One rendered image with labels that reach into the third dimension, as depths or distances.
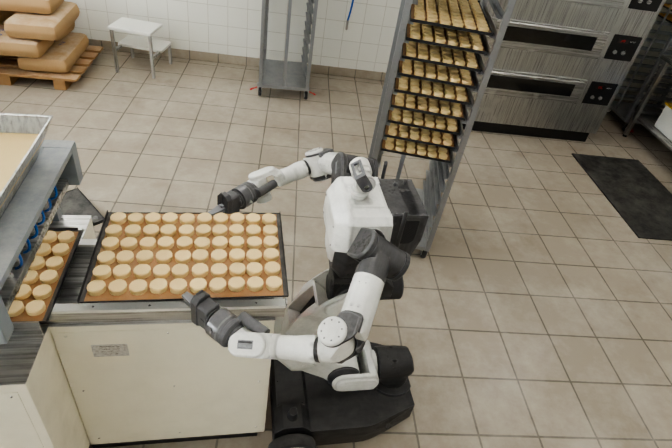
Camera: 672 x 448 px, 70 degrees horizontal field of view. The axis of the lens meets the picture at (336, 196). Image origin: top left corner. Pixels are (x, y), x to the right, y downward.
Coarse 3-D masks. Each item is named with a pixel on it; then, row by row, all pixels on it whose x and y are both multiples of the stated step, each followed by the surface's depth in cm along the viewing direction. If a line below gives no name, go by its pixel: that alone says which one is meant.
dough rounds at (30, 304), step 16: (48, 240) 164; (64, 240) 165; (48, 256) 161; (64, 256) 162; (32, 272) 152; (48, 272) 153; (32, 288) 150; (48, 288) 148; (16, 304) 142; (32, 304) 143; (48, 304) 146; (16, 320) 140; (32, 320) 141
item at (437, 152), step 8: (384, 144) 276; (392, 144) 273; (400, 144) 275; (408, 144) 276; (416, 144) 281; (424, 144) 281; (408, 152) 272; (416, 152) 274; (424, 152) 271; (432, 152) 272; (440, 152) 276; (448, 152) 279; (448, 160) 272
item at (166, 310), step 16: (64, 304) 147; (80, 304) 148; (96, 304) 148; (112, 304) 149; (128, 304) 150; (144, 304) 151; (160, 304) 152; (176, 304) 152; (224, 304) 155; (240, 304) 156; (256, 304) 157; (272, 304) 158; (48, 320) 147; (64, 320) 148; (80, 320) 149; (96, 320) 150; (112, 320) 151; (128, 320) 152; (144, 320) 153; (160, 320) 154
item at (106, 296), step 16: (112, 224) 163; (128, 224) 164; (144, 224) 165; (160, 224) 167; (176, 224) 168; (192, 224) 169; (208, 224) 170; (224, 224) 171; (240, 224) 172; (176, 240) 161; (192, 240) 162; (208, 256) 158; (112, 272) 147; (208, 272) 152; (128, 288) 143; (208, 288) 147
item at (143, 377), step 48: (96, 336) 152; (144, 336) 156; (192, 336) 159; (96, 384) 168; (144, 384) 172; (192, 384) 176; (240, 384) 180; (96, 432) 187; (144, 432) 192; (192, 432) 197; (240, 432) 203
